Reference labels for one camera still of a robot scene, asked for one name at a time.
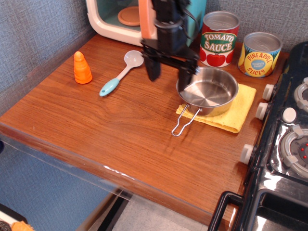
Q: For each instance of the white stove knob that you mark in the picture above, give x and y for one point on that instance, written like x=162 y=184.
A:
x=267 y=92
x=246 y=153
x=261 y=110

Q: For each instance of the yellow folded towel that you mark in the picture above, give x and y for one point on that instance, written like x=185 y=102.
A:
x=233 y=119

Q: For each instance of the pineapple slices can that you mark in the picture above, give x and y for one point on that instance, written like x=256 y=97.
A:
x=259 y=54

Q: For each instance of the tomato sauce can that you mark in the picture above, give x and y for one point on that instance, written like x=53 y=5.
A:
x=218 y=38

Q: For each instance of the white ladle teal handle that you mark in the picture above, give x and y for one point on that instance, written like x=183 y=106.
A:
x=132 y=59

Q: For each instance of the white stove knob middle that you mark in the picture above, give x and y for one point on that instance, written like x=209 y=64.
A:
x=261 y=110

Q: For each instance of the white stove knob upper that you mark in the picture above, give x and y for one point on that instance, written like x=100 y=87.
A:
x=267 y=92

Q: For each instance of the teal toy microwave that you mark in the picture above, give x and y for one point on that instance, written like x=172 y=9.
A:
x=130 y=21

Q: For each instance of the stainless steel pot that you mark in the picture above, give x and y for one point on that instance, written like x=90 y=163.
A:
x=210 y=92

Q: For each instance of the orange toy carrot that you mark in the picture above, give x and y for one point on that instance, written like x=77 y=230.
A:
x=82 y=72

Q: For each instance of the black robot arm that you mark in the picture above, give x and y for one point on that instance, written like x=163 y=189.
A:
x=171 y=12

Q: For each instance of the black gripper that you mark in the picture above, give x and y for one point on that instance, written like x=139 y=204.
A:
x=170 y=48

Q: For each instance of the white stove knob lower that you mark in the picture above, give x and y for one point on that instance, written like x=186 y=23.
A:
x=246 y=153

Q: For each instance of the orange object bottom left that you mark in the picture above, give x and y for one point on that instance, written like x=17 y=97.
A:
x=21 y=226

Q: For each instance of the black toy stove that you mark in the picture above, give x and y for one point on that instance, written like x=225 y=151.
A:
x=275 y=194

